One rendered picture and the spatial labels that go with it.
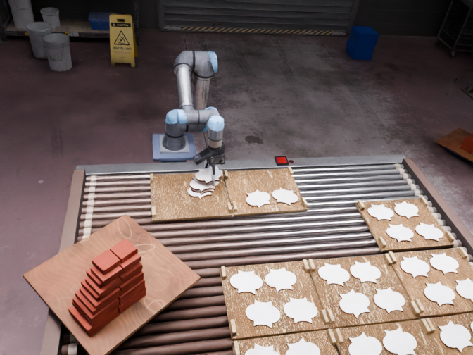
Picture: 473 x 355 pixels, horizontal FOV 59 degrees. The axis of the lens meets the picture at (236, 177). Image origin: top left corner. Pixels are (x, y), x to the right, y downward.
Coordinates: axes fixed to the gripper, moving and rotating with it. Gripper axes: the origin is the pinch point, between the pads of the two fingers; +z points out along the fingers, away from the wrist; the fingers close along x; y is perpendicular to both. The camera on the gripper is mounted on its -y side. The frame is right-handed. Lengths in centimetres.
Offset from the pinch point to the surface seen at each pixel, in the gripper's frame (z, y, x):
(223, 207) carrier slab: 9.0, 2.0, -17.4
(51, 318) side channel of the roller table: 8, -87, -54
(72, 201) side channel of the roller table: 8, -70, 10
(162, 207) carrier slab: 9.0, -28.2, -7.0
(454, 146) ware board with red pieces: 90, 311, 62
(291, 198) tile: 7.7, 39.8, -24.7
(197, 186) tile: 4.2, -7.2, -2.2
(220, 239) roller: 11.2, -7.2, -35.6
